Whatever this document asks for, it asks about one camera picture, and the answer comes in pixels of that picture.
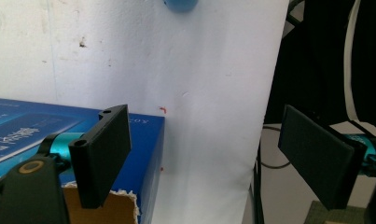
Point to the blue cardboard box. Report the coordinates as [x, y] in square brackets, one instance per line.
[139, 149]

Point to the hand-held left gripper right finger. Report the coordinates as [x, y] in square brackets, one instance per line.
[319, 155]

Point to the blue round object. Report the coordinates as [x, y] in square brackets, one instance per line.
[180, 5]

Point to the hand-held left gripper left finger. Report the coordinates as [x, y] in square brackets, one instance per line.
[98, 155]

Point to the black curtain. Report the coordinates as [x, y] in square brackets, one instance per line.
[313, 62]

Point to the black metal stand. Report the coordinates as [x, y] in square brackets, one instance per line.
[257, 193]

